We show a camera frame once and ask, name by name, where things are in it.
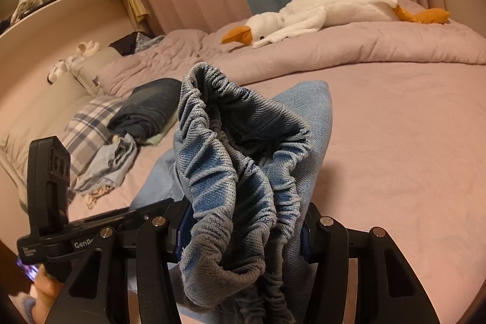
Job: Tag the dark navy folded garment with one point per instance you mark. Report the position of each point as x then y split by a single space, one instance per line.
147 110

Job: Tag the small white plush toy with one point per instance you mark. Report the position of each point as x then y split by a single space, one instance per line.
84 50

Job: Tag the yellow patterned cloth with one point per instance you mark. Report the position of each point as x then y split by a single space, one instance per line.
92 197

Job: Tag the beige pillow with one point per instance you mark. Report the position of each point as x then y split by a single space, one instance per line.
50 113

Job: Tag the white plush goose toy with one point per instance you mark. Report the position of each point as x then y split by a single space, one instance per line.
301 17

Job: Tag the grey blue crumpled garment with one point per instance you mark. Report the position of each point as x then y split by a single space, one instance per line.
109 166

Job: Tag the pink quilted duvet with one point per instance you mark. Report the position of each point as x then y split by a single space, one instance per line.
360 42

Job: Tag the pink bed sheet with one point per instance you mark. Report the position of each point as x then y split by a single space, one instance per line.
407 153

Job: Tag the light green folded cloth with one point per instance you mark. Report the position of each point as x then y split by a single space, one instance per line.
156 139

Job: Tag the blue plaid pillow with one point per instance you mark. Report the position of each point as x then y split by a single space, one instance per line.
87 132

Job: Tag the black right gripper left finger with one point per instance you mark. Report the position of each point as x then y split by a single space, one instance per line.
96 289

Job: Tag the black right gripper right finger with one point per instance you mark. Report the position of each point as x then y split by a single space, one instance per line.
361 277

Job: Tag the person's left hand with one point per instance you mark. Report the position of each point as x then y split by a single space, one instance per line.
47 289

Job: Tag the light blue denim pants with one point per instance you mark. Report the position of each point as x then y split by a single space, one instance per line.
248 166

